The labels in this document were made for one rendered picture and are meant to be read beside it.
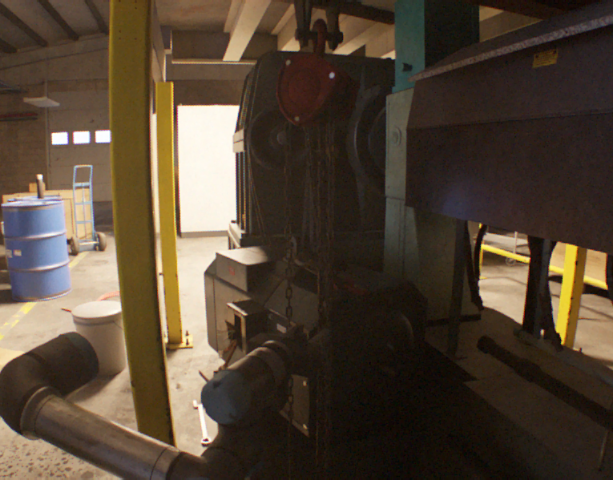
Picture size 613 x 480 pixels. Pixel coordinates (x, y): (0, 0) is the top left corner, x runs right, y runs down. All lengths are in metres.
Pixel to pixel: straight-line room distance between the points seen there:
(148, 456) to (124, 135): 0.75
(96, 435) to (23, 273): 3.72
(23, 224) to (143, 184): 3.22
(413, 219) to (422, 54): 0.60
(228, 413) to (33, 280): 3.79
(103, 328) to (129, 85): 1.73
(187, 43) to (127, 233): 2.02
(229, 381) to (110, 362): 2.07
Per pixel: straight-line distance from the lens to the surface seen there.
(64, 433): 0.76
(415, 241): 1.67
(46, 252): 4.33
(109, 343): 2.67
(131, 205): 1.14
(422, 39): 1.68
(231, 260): 1.50
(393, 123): 1.82
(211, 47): 3.01
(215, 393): 0.68
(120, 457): 0.71
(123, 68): 1.16
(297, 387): 1.26
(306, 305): 1.21
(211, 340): 1.80
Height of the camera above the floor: 1.20
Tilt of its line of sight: 10 degrees down
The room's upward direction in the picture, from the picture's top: straight up
